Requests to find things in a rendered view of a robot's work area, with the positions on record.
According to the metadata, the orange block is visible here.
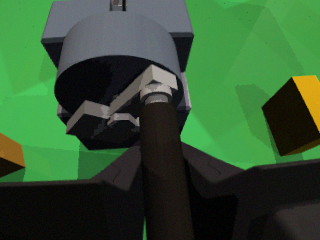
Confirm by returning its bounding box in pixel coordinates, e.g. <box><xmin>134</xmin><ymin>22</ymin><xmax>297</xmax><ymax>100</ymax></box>
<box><xmin>0</xmin><ymin>133</ymin><xmax>25</xmax><ymax>177</ymax></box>

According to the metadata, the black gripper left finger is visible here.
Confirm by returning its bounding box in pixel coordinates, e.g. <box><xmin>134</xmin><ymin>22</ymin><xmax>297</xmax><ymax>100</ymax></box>
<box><xmin>0</xmin><ymin>140</ymin><xmax>145</xmax><ymax>240</ymax></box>

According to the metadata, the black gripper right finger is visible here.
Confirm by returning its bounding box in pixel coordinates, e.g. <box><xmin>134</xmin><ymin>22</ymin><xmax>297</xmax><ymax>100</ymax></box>
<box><xmin>181</xmin><ymin>141</ymin><xmax>320</xmax><ymax>240</ymax></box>

